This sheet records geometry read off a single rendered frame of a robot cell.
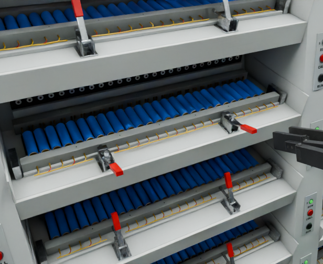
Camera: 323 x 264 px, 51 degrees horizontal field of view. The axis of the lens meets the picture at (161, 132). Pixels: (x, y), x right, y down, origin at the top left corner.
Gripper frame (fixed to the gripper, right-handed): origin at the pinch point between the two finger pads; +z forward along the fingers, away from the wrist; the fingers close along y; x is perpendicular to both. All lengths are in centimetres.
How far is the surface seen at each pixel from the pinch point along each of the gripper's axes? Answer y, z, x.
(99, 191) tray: -29.4, 18.0, -4.5
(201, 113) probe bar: -5.0, 20.5, 4.1
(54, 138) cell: -34.1, 24.4, 5.7
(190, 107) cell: -5.8, 23.5, 5.3
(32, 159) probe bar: -38.7, 20.4, 3.7
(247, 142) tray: 3.4, 17.8, -3.9
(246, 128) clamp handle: -0.9, 11.8, 0.9
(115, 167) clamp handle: -27.0, 11.8, 0.8
